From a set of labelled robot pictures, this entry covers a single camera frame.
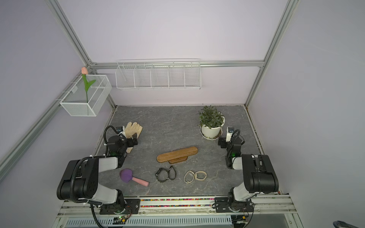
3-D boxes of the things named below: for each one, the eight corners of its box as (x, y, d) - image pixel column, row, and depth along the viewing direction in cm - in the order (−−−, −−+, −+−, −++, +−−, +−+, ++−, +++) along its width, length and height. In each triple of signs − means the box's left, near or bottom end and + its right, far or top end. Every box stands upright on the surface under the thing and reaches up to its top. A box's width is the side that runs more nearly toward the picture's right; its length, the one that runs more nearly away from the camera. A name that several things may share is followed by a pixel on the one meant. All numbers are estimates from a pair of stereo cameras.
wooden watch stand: (159, 168, 89) (157, 162, 82) (158, 161, 92) (156, 155, 85) (197, 158, 93) (198, 151, 86) (195, 151, 96) (196, 144, 89)
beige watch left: (183, 183, 83) (183, 182, 81) (183, 171, 87) (183, 170, 86) (195, 183, 83) (195, 182, 81) (194, 171, 87) (194, 170, 86)
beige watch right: (195, 180, 84) (195, 178, 81) (194, 171, 87) (195, 170, 85) (206, 180, 84) (207, 178, 81) (206, 171, 87) (206, 170, 85)
